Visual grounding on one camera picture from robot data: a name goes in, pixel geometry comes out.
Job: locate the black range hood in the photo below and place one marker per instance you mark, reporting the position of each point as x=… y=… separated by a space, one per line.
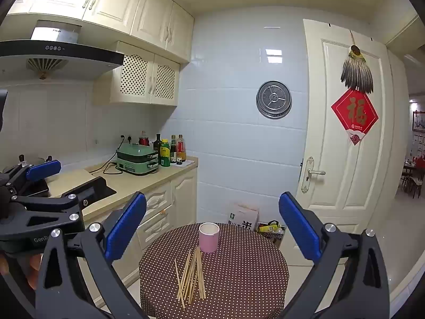
x=66 y=59

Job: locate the green electric cooker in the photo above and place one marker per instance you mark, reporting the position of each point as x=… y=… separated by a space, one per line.
x=136 y=159

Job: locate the white paper bag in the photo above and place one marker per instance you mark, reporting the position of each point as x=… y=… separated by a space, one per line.
x=242 y=216

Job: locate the brown polka dot tablecloth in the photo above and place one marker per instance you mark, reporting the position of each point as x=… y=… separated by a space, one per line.
x=245 y=279

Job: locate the red metal can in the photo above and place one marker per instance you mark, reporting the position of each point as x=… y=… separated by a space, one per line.
x=143 y=140

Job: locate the red diamond door decoration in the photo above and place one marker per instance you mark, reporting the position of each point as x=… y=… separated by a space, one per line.
x=354 y=116

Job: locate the clear bottle red label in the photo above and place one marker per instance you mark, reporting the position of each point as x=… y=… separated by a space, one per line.
x=181 y=149

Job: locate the white paper sheet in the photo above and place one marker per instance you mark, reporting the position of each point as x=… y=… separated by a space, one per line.
x=188 y=162

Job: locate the pink cup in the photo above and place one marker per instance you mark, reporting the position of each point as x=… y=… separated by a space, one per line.
x=208 y=242

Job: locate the black glass stove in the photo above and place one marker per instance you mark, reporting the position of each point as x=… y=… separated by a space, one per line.
x=111 y=192

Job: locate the framed wall picture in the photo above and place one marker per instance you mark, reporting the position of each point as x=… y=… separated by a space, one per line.
x=419 y=121

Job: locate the person's left hand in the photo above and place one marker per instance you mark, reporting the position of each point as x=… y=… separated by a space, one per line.
x=32 y=267

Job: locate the bunch of wooden chopsticks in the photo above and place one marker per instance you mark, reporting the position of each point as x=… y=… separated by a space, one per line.
x=198 y=265

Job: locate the beige countertop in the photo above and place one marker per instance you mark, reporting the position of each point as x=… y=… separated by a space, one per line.
x=142 y=182

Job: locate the cream lattice door cabinet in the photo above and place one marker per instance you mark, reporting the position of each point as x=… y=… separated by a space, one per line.
x=132 y=73

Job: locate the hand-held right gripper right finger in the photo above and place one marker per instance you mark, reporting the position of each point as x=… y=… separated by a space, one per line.
x=298 y=226

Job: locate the dark bottle green label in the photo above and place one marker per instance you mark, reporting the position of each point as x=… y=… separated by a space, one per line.
x=173 y=151

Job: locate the cream panel door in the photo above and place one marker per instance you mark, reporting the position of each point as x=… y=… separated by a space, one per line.
x=345 y=172

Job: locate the green bottle yellow cap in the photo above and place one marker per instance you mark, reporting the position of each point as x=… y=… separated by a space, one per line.
x=165 y=154

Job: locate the patterned storage box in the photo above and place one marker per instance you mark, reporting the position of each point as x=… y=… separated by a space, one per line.
x=274 y=234

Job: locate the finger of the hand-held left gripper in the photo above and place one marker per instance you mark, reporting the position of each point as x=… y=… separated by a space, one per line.
x=49 y=202
x=43 y=170

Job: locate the cream wall cabinet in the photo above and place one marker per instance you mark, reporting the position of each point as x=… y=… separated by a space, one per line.
x=109 y=3

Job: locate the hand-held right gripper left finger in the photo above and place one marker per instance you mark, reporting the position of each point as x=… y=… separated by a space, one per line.
x=126 y=229

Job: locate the grey feather fan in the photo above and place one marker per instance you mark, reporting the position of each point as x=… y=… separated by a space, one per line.
x=358 y=73

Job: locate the dark wooden chair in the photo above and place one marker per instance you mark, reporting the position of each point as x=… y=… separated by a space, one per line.
x=411 y=181

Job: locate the dark olive oil bottle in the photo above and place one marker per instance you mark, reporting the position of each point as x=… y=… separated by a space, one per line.
x=157 y=143

